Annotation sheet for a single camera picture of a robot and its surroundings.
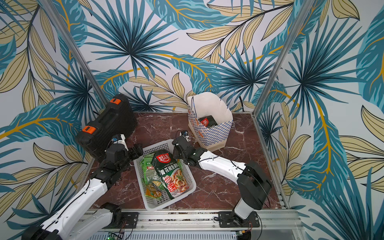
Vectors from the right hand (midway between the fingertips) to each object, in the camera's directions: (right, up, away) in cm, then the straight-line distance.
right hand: (177, 148), depth 84 cm
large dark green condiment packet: (-2, -12, -6) cm, 13 cm away
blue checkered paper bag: (+21, +17, +22) cm, 35 cm away
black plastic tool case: (-35, +17, +3) cm, 39 cm away
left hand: (-21, +1, -3) cm, 22 cm away
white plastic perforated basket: (-11, -28, -7) cm, 30 cm away
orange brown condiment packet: (-12, -21, -6) cm, 25 cm away
